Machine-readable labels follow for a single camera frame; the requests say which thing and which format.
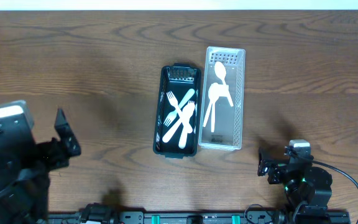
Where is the right black cable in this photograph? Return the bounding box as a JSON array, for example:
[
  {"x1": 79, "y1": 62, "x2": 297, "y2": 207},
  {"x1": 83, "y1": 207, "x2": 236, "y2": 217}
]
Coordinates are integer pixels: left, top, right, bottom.
[{"x1": 290, "y1": 149, "x2": 358, "y2": 224}]

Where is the white plastic fork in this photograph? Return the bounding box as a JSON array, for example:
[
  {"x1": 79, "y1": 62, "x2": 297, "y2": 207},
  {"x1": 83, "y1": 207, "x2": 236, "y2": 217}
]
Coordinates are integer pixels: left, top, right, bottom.
[
  {"x1": 162, "y1": 107, "x2": 195, "y2": 144},
  {"x1": 167, "y1": 91, "x2": 192, "y2": 133}
]

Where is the clear plastic basket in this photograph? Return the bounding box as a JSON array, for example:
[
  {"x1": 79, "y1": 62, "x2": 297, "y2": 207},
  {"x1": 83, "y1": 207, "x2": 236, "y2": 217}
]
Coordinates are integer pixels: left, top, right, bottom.
[{"x1": 198, "y1": 46, "x2": 246, "y2": 151}]

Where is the pale blue plastic fork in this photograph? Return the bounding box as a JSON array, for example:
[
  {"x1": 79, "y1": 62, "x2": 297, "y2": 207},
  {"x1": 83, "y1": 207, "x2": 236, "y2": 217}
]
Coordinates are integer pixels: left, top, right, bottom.
[{"x1": 163, "y1": 88, "x2": 195, "y2": 126}]

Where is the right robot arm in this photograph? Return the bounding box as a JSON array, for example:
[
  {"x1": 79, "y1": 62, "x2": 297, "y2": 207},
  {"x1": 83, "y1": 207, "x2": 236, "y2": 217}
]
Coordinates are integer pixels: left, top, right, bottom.
[{"x1": 257, "y1": 146, "x2": 333, "y2": 216}]

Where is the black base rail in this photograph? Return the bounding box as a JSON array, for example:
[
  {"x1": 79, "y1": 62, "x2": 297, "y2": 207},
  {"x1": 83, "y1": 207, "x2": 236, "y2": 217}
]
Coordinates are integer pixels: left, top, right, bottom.
[{"x1": 46, "y1": 203, "x2": 351, "y2": 224}]

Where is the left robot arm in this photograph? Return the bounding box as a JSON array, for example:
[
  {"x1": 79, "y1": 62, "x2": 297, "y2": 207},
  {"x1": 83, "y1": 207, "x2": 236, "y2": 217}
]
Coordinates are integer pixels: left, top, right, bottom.
[{"x1": 0, "y1": 109, "x2": 81, "y2": 223}]

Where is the white plastic spoon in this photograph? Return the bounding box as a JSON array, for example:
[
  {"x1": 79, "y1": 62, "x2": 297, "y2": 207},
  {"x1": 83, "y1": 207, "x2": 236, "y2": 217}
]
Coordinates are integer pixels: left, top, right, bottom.
[{"x1": 178, "y1": 101, "x2": 195, "y2": 149}]

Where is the black plastic basket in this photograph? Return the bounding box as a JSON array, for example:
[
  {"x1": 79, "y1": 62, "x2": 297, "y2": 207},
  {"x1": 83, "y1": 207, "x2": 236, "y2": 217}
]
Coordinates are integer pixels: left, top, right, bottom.
[{"x1": 153, "y1": 63, "x2": 201, "y2": 159}]

